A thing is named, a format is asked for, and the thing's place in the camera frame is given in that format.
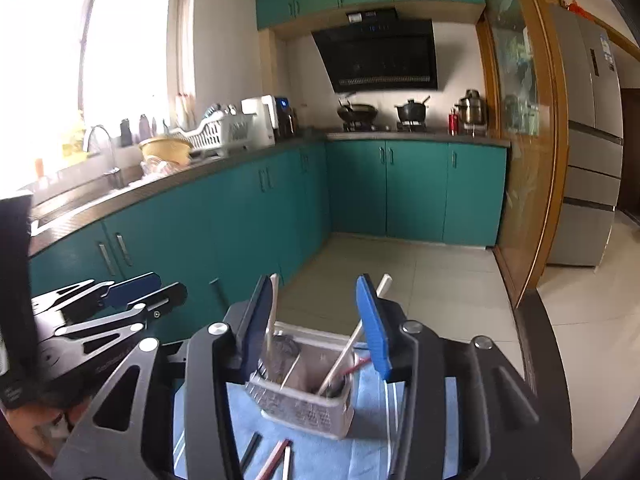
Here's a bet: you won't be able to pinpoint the black range hood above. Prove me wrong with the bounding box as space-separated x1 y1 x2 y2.
312 8 438 93

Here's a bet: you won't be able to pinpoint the black chopstick left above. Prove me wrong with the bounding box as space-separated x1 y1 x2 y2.
240 432 262 474

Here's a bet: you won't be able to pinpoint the steel stock pot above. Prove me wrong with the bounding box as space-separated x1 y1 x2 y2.
456 89 487 126

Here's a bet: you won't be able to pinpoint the white kitchen appliance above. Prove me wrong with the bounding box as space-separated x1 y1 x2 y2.
241 94 278 148

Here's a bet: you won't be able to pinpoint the dark kettle appliance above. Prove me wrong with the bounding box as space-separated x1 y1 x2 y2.
274 96 298 140

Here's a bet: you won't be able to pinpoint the white plastic utensil basket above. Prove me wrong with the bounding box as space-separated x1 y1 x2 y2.
245 322 357 440

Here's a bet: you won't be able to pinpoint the blue striped table cloth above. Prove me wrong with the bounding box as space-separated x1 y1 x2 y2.
171 358 461 480

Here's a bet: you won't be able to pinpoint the wooden glass door frame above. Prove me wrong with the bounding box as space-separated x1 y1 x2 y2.
476 0 568 308

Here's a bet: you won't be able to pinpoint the red handled spoon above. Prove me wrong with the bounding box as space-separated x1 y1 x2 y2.
340 356 371 377

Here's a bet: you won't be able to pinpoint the black cooking pot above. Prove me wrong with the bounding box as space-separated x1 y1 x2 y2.
395 96 430 124

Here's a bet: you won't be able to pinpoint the yellow bowl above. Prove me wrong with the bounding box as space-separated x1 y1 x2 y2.
139 136 192 166

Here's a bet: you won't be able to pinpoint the silver refrigerator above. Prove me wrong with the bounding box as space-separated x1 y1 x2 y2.
548 6 624 268

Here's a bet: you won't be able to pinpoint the white chopstick in basket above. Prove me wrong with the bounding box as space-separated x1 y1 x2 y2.
262 273 280 373

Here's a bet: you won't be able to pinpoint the teal lower kitchen cabinets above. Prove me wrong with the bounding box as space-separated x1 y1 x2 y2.
30 140 506 340

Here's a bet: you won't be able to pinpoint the left hand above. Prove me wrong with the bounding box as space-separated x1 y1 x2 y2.
1 396 92 462

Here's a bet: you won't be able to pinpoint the black wok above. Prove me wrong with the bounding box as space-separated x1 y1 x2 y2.
337 101 378 124

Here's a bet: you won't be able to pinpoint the red thermos bottle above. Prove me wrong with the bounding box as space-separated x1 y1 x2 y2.
448 108 460 136

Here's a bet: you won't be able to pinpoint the white dish rack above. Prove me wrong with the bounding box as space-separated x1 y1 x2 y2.
169 110 254 152

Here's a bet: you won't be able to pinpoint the red white chopstick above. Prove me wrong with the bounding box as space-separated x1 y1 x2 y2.
255 439 291 480

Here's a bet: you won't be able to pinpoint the chrome sink faucet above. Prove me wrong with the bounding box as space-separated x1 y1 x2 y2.
84 125 125 190

